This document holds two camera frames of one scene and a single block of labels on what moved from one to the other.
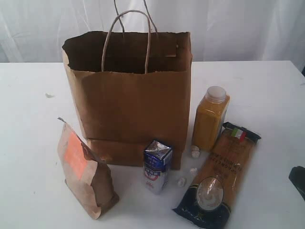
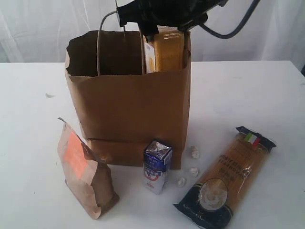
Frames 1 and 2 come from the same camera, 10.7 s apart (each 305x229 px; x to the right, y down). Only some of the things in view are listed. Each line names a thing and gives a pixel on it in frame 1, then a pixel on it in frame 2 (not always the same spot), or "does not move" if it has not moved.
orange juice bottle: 209,118 -> 167,51
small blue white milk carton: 157,158 does not move
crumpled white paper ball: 181,182 does not move
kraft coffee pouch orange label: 86,173 does not move
